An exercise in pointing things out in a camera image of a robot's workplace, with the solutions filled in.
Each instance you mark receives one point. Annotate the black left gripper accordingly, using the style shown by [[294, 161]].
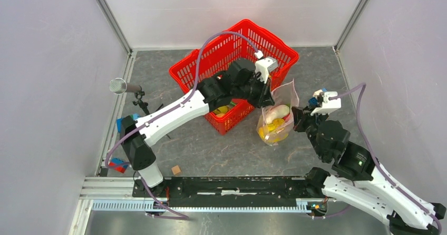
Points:
[[265, 98]]

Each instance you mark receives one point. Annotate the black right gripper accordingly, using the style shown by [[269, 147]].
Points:
[[300, 116]]

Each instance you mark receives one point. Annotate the white toy radish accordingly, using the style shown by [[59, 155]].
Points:
[[278, 112]]

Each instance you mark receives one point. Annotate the clear zip top bag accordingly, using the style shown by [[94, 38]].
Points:
[[285, 94]]

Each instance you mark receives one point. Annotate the yellow toy banana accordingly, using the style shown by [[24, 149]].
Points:
[[273, 132]]

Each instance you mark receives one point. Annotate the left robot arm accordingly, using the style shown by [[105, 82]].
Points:
[[243, 80]]

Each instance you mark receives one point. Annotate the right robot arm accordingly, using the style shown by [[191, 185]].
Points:
[[360, 180]]

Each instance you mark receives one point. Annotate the dark blue toy block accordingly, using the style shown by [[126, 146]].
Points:
[[313, 102]]

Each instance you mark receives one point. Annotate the yellow toy pineapple slice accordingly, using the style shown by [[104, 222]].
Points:
[[222, 111]]

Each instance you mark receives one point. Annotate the red plastic basket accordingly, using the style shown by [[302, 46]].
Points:
[[224, 49]]

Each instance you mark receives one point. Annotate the small wooden cube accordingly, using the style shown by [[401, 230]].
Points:
[[176, 170]]

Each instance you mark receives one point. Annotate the silver mesh microphone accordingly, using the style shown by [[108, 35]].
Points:
[[120, 86]]

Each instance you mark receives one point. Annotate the blue green white block stack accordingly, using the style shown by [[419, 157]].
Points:
[[134, 116]]

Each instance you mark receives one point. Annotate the red blue toy block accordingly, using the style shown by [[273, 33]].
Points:
[[118, 165]]

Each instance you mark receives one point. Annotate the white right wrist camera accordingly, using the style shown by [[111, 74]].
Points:
[[328, 102]]

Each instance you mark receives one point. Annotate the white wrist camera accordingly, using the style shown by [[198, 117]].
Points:
[[264, 65], [328, 102]]

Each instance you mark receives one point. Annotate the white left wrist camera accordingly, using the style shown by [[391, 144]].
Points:
[[264, 65]]

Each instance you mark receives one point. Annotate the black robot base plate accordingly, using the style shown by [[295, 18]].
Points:
[[275, 191]]

